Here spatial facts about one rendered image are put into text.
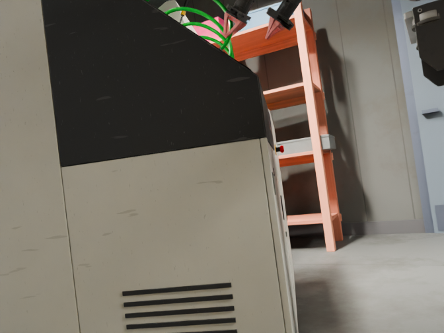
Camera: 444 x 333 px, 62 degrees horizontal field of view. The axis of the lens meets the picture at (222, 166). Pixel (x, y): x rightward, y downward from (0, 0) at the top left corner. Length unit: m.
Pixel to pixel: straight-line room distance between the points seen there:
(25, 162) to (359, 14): 3.33
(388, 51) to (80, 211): 3.21
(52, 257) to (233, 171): 0.57
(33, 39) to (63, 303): 0.75
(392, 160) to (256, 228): 2.83
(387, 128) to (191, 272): 2.94
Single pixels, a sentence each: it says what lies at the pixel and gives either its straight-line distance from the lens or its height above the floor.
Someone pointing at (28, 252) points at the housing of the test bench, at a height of 0.56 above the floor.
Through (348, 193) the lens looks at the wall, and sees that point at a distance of 3.78.
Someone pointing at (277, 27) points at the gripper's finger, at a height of 1.24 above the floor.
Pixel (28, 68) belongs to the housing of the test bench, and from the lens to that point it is 1.23.
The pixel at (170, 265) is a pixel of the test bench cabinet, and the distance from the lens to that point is 1.03.
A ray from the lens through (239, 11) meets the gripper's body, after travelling 1.35.
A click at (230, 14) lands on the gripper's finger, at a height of 1.25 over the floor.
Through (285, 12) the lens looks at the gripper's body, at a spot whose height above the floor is 1.27.
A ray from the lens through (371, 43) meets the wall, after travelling 3.85.
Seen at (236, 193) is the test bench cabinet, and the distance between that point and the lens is 0.96.
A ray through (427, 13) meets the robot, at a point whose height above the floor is 1.02.
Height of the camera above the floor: 0.70
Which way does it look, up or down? 2 degrees up
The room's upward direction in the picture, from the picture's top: 7 degrees counter-clockwise
